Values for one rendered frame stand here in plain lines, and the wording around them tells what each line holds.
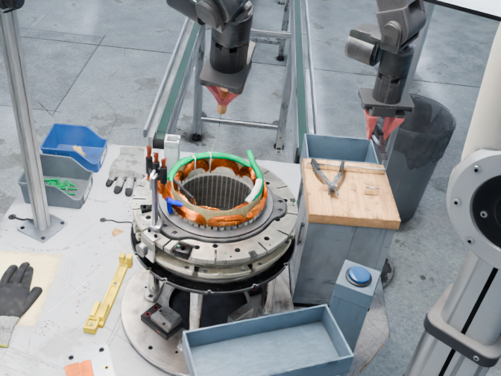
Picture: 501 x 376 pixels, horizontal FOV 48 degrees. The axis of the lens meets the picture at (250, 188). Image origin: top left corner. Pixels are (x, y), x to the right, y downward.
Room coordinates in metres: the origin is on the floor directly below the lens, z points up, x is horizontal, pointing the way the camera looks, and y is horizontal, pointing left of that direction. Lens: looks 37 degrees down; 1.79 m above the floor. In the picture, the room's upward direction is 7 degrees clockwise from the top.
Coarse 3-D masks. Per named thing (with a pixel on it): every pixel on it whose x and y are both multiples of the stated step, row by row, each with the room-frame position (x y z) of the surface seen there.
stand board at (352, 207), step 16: (304, 160) 1.07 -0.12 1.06; (320, 160) 1.08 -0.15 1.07; (304, 176) 1.02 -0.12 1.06; (352, 176) 1.03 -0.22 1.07; (368, 176) 1.04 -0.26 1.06; (384, 176) 1.05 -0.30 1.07; (304, 192) 0.98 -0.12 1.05; (320, 192) 0.96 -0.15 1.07; (352, 192) 0.97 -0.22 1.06; (384, 192) 0.99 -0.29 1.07; (320, 208) 0.91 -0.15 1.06; (336, 208) 0.91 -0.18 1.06; (352, 208) 0.92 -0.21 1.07; (368, 208) 0.93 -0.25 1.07; (384, 208) 0.93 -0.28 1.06; (336, 224) 0.89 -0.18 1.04; (352, 224) 0.89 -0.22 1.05; (368, 224) 0.89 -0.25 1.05; (384, 224) 0.89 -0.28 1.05
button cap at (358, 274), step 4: (352, 268) 0.77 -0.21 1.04; (356, 268) 0.77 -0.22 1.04; (360, 268) 0.77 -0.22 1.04; (364, 268) 0.77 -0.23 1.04; (352, 272) 0.75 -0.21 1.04; (356, 272) 0.75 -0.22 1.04; (360, 272) 0.76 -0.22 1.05; (364, 272) 0.76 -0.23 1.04; (368, 272) 0.76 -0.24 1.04; (348, 276) 0.75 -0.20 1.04; (352, 276) 0.74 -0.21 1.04; (356, 276) 0.74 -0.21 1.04; (360, 276) 0.75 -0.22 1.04; (364, 276) 0.75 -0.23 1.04; (368, 276) 0.75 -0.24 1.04; (352, 280) 0.74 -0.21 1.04; (356, 280) 0.74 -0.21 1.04; (360, 280) 0.74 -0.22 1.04; (364, 280) 0.74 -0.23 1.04; (368, 280) 0.74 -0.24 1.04
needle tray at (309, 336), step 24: (288, 312) 0.62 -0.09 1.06; (312, 312) 0.64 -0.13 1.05; (192, 336) 0.56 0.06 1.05; (216, 336) 0.58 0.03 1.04; (240, 336) 0.59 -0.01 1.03; (264, 336) 0.60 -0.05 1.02; (288, 336) 0.60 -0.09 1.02; (312, 336) 0.61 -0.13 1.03; (336, 336) 0.60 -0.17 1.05; (192, 360) 0.51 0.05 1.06; (216, 360) 0.54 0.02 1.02; (240, 360) 0.55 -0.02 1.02; (264, 360) 0.55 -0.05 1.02; (288, 360) 0.56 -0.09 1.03; (312, 360) 0.56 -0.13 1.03; (336, 360) 0.54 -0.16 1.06
